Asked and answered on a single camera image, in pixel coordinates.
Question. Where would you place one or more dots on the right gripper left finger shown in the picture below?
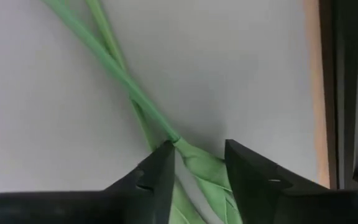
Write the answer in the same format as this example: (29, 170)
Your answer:
(135, 202)

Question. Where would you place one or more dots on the black artificial tulip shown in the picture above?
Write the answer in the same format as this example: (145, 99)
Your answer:
(104, 28)

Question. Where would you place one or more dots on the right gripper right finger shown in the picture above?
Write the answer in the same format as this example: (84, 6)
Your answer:
(275, 202)

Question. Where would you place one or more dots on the dark pink artificial tulip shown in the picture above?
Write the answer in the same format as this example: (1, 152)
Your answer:
(204, 168)

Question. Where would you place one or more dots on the light wooden side board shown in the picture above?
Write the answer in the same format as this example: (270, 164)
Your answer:
(317, 93)

